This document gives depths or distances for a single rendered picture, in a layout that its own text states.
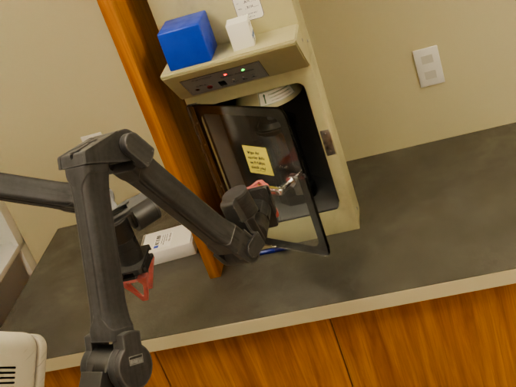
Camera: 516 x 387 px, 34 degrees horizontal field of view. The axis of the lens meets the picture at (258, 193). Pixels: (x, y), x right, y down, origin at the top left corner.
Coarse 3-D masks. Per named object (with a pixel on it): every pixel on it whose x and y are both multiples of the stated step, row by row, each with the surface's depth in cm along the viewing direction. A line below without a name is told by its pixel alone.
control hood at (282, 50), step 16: (272, 32) 189; (288, 32) 186; (224, 48) 190; (256, 48) 182; (272, 48) 181; (288, 48) 182; (304, 48) 190; (208, 64) 185; (224, 64) 185; (240, 64) 186; (272, 64) 188; (288, 64) 189; (304, 64) 191; (176, 80) 189; (192, 96) 198
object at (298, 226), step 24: (216, 120) 197; (240, 120) 191; (264, 120) 186; (216, 144) 202; (240, 144) 196; (264, 144) 191; (288, 144) 185; (240, 168) 201; (288, 168) 190; (288, 192) 195; (288, 216) 200; (312, 216) 194; (288, 240) 205; (312, 240) 199
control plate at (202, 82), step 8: (248, 64) 186; (256, 64) 187; (216, 72) 188; (224, 72) 188; (232, 72) 189; (240, 72) 189; (248, 72) 190; (256, 72) 191; (264, 72) 191; (192, 80) 190; (200, 80) 190; (208, 80) 191; (216, 80) 191; (224, 80) 192; (240, 80) 193; (248, 80) 194; (192, 88) 194; (200, 88) 194; (216, 88) 196
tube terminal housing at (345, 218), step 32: (160, 0) 190; (192, 0) 190; (224, 0) 189; (288, 0) 187; (224, 32) 193; (256, 32) 192; (224, 96) 200; (320, 96) 198; (320, 128) 202; (352, 192) 218; (352, 224) 215
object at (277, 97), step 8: (280, 88) 202; (288, 88) 203; (296, 88) 205; (248, 96) 204; (256, 96) 203; (264, 96) 202; (272, 96) 202; (280, 96) 202; (288, 96) 203; (240, 104) 206; (248, 104) 204; (256, 104) 203; (264, 104) 202; (272, 104) 202; (280, 104) 202
